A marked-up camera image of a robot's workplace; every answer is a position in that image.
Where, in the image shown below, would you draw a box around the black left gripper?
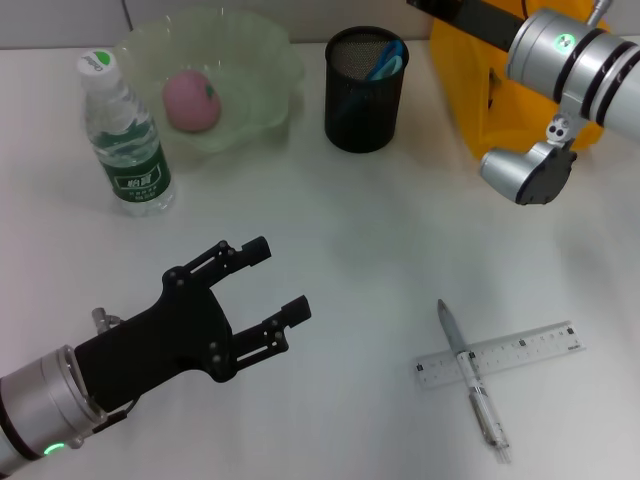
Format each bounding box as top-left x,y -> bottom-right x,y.
73,235 -> 312,414

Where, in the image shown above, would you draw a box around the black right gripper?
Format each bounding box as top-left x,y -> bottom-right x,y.
407,0 -> 526,51

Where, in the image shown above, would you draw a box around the green plastic wrapper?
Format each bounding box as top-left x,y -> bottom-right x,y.
485,68 -> 502,109

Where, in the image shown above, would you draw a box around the blue capped scissors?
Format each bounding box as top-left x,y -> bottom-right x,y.
334,40 -> 406,129

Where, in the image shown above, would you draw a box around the clear water bottle green label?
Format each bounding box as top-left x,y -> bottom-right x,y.
75,48 -> 177,218

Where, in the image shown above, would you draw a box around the pink toy peach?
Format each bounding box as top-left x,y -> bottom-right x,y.
160,69 -> 223,132

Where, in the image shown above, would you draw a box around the grey white pen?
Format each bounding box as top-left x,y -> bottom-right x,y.
437,298 -> 514,451

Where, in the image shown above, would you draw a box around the transparent plastic ruler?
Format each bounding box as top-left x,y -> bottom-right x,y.
413,320 -> 586,389

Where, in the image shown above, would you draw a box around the black mesh pen holder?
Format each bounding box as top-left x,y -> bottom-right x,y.
323,27 -> 410,154

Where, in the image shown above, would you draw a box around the translucent green fruit bowl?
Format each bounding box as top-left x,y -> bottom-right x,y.
113,7 -> 306,156

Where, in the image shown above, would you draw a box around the yellow plastic bin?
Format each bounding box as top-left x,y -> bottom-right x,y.
429,19 -> 604,162

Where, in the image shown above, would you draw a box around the left wrist silver stub connector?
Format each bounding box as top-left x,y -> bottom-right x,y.
90,308 -> 124,334

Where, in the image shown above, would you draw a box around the silver white right wrist camera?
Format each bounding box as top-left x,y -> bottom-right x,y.
479,112 -> 579,206

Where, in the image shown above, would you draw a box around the left gripper black cable plug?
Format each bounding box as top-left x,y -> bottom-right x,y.
69,399 -> 139,449

